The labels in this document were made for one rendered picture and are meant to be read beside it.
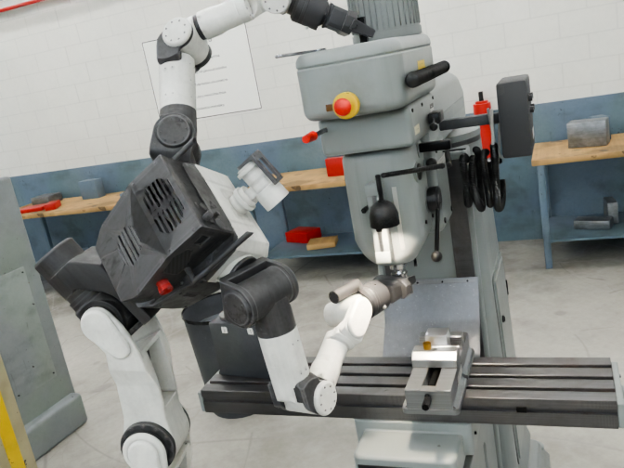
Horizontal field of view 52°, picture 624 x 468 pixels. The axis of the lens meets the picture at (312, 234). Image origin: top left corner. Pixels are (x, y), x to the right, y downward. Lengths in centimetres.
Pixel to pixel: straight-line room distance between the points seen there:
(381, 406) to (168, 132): 96
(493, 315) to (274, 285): 107
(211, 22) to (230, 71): 489
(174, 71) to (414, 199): 68
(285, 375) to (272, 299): 18
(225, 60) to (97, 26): 150
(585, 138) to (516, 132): 354
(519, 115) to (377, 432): 97
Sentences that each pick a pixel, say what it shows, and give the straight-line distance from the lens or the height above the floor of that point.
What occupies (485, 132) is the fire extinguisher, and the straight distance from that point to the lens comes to 580.
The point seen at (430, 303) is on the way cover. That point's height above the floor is 103.
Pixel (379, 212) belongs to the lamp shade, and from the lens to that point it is 154.
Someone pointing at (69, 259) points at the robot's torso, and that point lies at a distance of 164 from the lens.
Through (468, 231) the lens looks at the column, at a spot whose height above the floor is 126.
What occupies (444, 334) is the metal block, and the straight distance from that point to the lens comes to 185.
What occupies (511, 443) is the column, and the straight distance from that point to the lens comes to 250.
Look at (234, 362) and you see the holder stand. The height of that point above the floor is 100.
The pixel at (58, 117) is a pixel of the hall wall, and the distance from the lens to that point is 787.
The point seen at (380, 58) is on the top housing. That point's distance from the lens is 148.
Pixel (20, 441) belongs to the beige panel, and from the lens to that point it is 305.
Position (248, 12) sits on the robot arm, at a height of 201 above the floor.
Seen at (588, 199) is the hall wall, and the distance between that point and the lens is 604.
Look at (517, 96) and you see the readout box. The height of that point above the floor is 168.
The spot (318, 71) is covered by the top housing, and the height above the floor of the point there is 184.
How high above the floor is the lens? 187
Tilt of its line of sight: 15 degrees down
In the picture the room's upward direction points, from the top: 10 degrees counter-clockwise
